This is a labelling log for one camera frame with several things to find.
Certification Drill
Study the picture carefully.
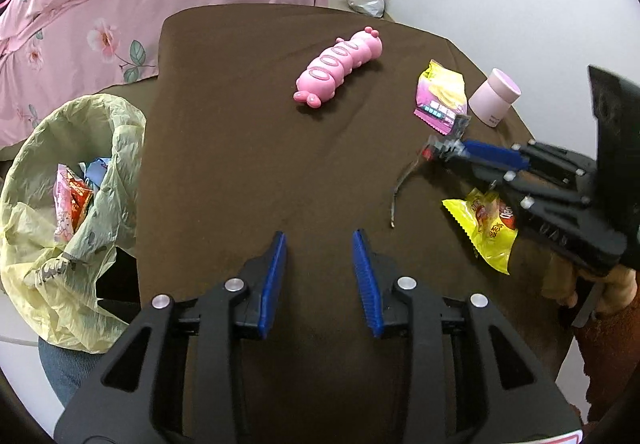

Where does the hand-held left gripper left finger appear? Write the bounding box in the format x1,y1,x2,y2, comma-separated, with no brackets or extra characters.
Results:
54,231,289,444

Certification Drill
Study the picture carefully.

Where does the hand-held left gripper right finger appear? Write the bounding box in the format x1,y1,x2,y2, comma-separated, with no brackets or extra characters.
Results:
352,229,583,444

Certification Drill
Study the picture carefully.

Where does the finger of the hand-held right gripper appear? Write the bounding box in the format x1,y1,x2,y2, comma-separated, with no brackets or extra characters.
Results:
439,155,582,216
461,138,597,181

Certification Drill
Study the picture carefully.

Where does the small dark wrapper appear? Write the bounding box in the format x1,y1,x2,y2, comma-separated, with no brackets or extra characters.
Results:
420,113,472,163

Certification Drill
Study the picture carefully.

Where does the bin with yellow-green bag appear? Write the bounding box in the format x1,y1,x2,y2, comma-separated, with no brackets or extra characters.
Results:
0,93,147,356

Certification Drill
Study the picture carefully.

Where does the pink cup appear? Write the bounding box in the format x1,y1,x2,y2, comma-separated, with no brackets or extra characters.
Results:
467,68,522,128

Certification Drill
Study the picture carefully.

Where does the pink yellow snack packet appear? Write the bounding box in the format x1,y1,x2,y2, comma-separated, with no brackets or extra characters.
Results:
413,59,469,131

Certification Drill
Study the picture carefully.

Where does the thin dark strip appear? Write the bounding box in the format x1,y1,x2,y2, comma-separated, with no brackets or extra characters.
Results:
389,158,427,230

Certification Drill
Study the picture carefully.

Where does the pink caterpillar toy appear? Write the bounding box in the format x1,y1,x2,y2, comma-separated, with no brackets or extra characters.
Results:
293,26,385,109

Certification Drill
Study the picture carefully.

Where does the blue wrapper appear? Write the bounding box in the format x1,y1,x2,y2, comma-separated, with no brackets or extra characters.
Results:
80,155,112,187

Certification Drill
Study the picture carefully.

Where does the red snack packet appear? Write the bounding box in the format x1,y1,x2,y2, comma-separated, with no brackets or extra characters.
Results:
54,163,95,246

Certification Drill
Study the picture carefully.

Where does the person's jeans leg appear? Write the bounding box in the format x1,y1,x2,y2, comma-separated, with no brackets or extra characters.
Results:
37,338,103,411

